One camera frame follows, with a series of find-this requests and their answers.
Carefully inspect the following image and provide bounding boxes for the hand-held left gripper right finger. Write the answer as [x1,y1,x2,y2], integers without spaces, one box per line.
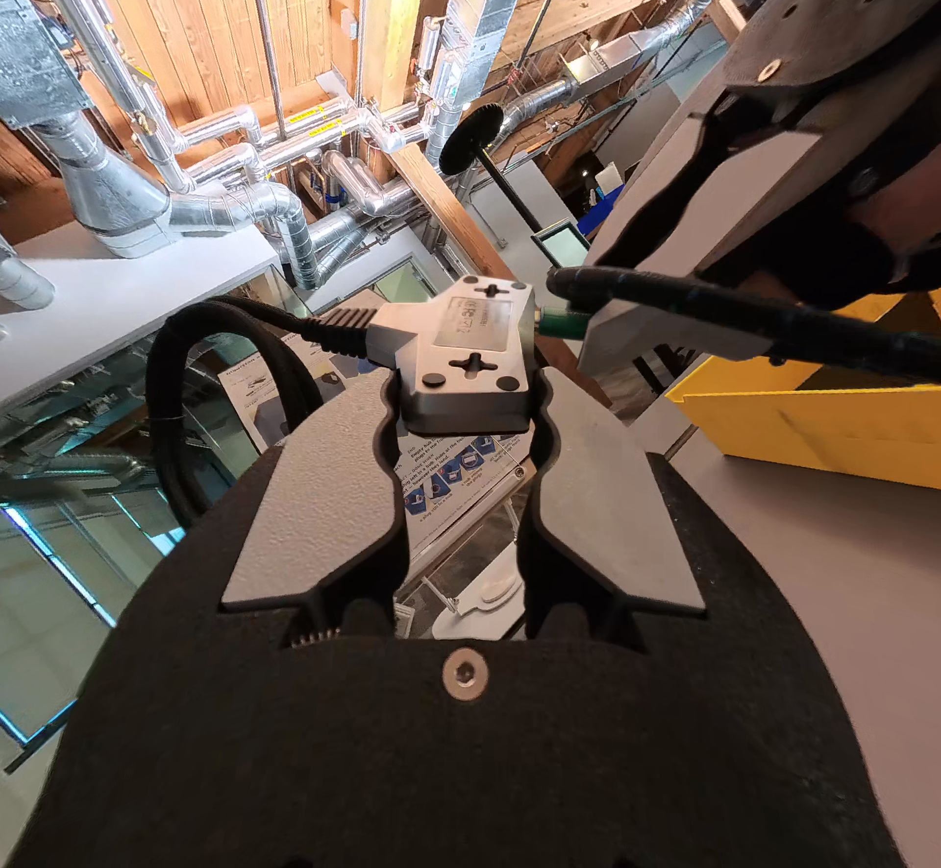
[522,366,708,616]

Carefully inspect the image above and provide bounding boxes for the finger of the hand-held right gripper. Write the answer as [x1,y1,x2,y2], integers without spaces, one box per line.
[587,75,745,272]
[578,126,827,378]

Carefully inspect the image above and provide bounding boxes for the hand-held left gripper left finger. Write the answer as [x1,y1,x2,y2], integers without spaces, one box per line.
[221,373,407,613]

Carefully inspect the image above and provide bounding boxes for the braided hdmi cable green plugs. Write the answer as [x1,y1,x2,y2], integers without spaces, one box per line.
[531,265,941,386]

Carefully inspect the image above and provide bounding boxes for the black cable with silver plug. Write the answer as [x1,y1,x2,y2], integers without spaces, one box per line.
[143,297,386,532]

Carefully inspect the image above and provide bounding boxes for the yellow plastic bin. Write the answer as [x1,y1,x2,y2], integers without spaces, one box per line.
[664,287,941,491]

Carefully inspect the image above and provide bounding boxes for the person's right hand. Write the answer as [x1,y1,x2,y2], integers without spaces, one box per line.
[846,145,941,211]

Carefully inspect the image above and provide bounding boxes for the printed instruction sheet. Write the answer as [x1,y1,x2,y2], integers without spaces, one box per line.
[218,332,539,593]

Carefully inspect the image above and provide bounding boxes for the white stand base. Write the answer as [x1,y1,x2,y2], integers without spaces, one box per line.
[431,542,526,643]

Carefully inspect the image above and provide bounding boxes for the silver ventilation duct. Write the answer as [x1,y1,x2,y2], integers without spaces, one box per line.
[170,104,442,296]
[0,0,177,259]

